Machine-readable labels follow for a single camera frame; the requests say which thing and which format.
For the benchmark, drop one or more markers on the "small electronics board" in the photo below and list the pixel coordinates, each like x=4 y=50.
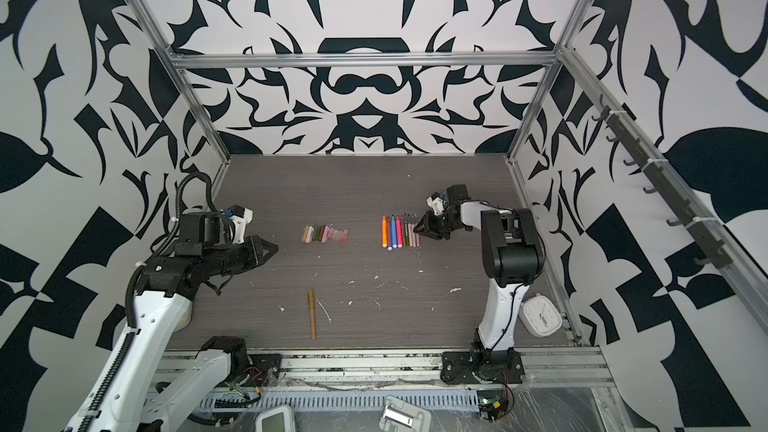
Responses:
x=495 y=405

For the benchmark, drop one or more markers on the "blue marker pen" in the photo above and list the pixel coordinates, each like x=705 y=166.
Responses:
x=393 y=233

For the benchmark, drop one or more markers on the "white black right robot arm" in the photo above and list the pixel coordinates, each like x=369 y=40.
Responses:
x=512 y=256

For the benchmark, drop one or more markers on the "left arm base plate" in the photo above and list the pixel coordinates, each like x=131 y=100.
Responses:
x=261 y=369

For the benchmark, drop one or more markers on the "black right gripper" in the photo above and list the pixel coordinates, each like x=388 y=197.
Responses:
x=429 y=229

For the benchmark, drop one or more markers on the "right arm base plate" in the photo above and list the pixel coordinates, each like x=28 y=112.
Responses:
x=481 y=366

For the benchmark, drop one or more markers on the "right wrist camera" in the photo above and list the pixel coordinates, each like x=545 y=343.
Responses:
x=436 y=203

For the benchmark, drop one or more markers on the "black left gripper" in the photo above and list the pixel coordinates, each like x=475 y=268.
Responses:
x=254 y=254

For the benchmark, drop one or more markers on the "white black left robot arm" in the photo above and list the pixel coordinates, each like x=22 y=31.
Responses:
x=156 y=301

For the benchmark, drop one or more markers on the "silver metal bracket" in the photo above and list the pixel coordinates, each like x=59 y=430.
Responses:
x=401 y=416

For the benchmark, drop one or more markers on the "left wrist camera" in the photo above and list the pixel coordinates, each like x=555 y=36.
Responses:
x=240 y=217

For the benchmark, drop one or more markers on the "orange marker pen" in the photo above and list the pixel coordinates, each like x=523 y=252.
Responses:
x=385 y=232

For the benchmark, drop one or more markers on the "purple marker pen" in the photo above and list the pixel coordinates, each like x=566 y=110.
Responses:
x=391 y=234

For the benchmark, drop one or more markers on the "white handheld device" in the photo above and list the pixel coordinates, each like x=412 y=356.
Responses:
x=277 y=419

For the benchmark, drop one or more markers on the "light pink pen cap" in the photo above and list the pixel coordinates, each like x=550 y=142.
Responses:
x=310 y=234

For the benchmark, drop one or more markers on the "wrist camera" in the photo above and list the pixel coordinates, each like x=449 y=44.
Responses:
x=436 y=203
x=240 y=217

